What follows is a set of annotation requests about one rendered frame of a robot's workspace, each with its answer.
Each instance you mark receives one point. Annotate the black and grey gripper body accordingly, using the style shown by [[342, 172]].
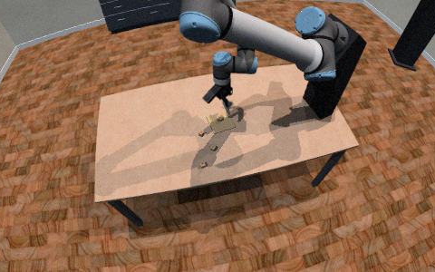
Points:
[[226, 89]]

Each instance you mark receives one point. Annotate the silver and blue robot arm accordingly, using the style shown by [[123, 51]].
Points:
[[202, 20]]

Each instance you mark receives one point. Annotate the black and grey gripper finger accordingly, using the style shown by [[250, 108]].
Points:
[[226, 104]]

